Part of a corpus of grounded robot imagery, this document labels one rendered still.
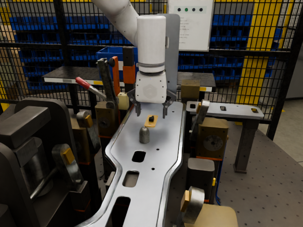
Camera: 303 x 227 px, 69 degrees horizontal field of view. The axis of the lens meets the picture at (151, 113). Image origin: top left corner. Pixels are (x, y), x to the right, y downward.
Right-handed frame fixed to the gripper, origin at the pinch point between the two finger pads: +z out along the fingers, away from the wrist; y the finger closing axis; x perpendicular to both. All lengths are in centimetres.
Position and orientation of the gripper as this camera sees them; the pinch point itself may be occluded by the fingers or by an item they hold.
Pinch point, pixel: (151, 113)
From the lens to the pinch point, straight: 77.4
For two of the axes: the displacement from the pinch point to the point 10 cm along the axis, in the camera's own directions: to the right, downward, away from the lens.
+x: 1.7, -4.5, 8.8
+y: 9.9, 0.8, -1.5
